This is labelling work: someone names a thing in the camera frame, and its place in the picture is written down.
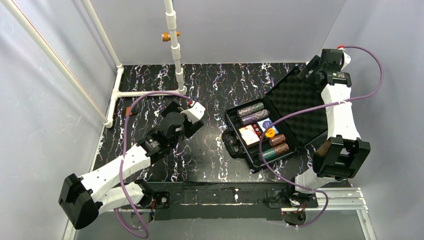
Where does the black poker set case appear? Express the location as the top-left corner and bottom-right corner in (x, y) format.
(222, 66), (328, 172)

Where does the purple 500 poker chip stack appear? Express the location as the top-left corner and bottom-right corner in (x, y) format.
(240, 109), (269, 125)

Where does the blue playing card deck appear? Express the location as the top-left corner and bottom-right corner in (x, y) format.
(256, 117), (279, 135)

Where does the yellow big blind button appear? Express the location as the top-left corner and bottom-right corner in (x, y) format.
(264, 127), (277, 138)

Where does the orange black 100 chip stack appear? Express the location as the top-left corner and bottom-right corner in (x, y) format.
(269, 134), (286, 147)

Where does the blue small blind button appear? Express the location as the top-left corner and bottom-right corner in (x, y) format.
(261, 121), (272, 130)

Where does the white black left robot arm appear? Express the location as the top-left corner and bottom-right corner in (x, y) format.
(58, 101), (206, 230)

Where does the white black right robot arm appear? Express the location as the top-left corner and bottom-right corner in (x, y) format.
(293, 46), (371, 197)

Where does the orange hex key set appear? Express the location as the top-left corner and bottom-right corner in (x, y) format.
(125, 106), (138, 117)

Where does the red playing card deck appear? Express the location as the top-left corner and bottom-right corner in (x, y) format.
(238, 124), (260, 146)

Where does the red translucent die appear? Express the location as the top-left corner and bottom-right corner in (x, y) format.
(252, 124), (260, 132)
(256, 131), (264, 138)

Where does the orange knob on pole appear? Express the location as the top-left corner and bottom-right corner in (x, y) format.
(161, 31), (180, 42)

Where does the teal poker chip stack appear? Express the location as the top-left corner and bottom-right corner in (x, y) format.
(262, 143), (290, 162)

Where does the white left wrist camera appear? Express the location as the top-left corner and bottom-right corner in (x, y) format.
(181, 102), (206, 124)

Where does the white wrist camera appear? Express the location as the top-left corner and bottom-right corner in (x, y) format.
(337, 45), (352, 70)
(181, 102), (206, 124)

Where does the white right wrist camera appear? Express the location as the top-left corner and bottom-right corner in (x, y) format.
(337, 45), (352, 70)

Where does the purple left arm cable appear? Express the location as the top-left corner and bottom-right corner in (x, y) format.
(114, 91), (195, 239)

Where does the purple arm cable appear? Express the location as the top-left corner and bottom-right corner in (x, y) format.
(114, 91), (195, 239)
(258, 45), (384, 229)

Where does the white pvc pipe frame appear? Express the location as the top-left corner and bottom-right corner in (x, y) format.
(0, 0), (187, 129)

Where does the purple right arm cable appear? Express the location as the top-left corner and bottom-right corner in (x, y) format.
(258, 45), (384, 229)

